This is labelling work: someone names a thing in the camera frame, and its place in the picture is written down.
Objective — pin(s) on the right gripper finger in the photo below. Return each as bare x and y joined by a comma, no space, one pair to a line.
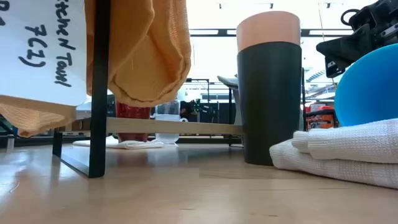
339,49

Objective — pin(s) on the light blue plastic mug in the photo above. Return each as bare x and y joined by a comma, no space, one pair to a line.
368,87

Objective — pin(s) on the peach plastic cup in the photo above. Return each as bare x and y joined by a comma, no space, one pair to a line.
269,31

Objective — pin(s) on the black plastic cup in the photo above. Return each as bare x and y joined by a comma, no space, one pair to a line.
269,109

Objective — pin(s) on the orange faceted tumbler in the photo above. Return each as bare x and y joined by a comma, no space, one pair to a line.
132,113

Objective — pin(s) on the orange bin storage rack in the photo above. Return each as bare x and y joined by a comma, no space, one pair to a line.
321,119

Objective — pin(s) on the white checked waffle towel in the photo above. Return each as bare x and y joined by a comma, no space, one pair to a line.
342,155

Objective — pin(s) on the yellow waffle kitchen towel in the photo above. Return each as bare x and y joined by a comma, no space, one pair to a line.
149,46

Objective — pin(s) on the white folded napkin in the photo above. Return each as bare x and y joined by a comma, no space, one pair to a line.
124,144

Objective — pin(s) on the white handwritten paper tag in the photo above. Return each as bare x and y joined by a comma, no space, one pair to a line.
43,77

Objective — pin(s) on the black ceiling light rail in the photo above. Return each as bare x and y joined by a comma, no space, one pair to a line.
222,32

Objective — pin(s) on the wooden shelf black metal frame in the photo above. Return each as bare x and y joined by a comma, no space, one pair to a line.
99,93

